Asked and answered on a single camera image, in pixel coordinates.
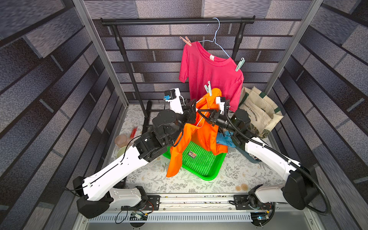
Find red pen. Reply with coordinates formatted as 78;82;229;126
130;126;138;139

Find black clothes rack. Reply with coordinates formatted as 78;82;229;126
94;16;255;131

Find pink t-shirt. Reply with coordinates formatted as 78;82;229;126
179;42;244;112

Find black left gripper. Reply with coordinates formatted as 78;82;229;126
165;98;196;147

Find sage green clothespin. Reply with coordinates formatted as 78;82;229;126
204;81;212;96

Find light blue wire hanger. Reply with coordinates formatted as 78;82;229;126
199;17;230;58

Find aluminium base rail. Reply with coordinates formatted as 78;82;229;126
78;194;313;225

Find teal clothespin tray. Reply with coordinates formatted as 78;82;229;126
236;147;261;164

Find floral table cloth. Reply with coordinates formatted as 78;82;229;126
110;103;285;195

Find cream canvas tote bag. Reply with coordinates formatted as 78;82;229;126
239;87;283;139

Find black corrugated cable conduit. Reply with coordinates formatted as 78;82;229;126
223;99;332;216

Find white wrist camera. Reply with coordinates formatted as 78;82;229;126
215;96;230;115
164;88;184;115

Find blue t-shirt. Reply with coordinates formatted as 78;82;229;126
216;131;236;148

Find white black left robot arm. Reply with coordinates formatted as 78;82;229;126
73;100;196;219

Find light green bowl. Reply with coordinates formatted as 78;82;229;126
117;146;127;159

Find orange t-shirt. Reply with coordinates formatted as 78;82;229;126
164;88;228;177

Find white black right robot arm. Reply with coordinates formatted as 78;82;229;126
197;109;331;214

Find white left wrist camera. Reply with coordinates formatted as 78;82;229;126
164;88;184;115

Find dusty pink clothespin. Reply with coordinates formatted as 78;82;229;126
179;36;192;47

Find mint green clothespin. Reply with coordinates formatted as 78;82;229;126
235;57;245;72

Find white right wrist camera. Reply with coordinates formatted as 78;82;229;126
215;96;230;115

